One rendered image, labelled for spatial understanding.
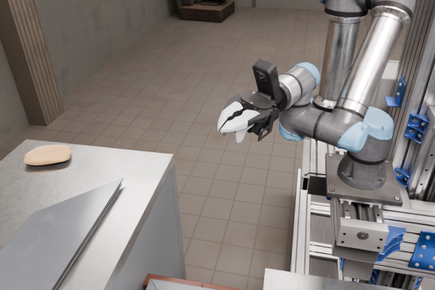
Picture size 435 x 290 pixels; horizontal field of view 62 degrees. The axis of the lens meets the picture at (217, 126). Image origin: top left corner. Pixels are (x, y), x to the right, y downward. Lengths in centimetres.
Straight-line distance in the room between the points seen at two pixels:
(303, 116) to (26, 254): 77
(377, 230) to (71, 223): 87
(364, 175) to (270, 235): 132
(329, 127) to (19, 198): 94
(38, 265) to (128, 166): 44
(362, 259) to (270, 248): 112
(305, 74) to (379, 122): 35
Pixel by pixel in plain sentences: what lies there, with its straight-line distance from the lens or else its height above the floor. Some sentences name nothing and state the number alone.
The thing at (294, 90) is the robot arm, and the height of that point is 145.
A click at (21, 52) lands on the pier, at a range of 368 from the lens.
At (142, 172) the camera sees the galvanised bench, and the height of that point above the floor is 105.
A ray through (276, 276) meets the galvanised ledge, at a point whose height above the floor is 68.
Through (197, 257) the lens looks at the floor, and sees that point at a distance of 234.
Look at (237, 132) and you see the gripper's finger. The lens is 71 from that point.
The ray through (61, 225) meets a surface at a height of 107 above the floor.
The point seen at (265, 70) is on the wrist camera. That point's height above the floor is 154.
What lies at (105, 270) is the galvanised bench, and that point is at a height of 105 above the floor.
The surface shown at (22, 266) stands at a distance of 106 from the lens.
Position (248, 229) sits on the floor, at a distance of 248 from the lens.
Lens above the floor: 181
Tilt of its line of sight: 31 degrees down
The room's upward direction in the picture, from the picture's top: 1 degrees counter-clockwise
